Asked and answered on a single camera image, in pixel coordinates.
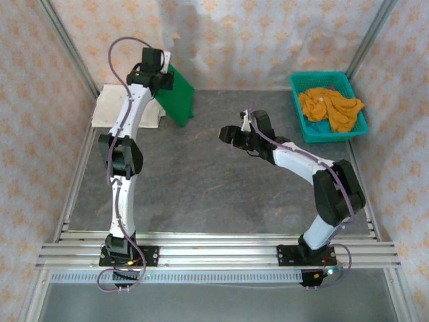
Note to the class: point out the green t-shirt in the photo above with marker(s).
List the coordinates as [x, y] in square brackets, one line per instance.
[181, 100]

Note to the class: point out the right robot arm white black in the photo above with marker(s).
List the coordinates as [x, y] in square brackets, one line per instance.
[295, 161]

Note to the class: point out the white folded t-shirt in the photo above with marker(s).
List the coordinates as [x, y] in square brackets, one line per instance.
[104, 107]

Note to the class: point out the teal t-shirt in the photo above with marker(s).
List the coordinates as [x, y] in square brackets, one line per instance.
[316, 127]

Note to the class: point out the teal plastic basket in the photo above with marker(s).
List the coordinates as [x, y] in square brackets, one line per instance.
[315, 78]

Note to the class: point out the orange t-shirt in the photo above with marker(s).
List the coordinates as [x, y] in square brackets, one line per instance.
[338, 110]

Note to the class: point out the aluminium mounting beam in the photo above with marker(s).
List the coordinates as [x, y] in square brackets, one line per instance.
[218, 255]

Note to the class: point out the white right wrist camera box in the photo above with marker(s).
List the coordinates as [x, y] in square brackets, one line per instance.
[246, 124]

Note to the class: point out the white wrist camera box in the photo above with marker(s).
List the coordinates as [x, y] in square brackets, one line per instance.
[166, 60]
[246, 124]

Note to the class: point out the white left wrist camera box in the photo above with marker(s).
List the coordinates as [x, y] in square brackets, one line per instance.
[166, 60]

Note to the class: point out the aluminium frame post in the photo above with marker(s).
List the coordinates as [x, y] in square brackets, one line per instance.
[72, 50]
[372, 33]

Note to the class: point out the aluminium table edge rail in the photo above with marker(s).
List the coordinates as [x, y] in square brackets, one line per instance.
[218, 236]

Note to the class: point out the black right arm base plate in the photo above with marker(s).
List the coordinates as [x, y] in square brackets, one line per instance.
[285, 256]

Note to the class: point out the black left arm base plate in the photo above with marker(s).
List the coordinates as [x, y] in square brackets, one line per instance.
[151, 255]

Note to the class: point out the aluminium frame leg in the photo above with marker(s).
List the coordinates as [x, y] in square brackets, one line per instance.
[402, 295]
[31, 295]

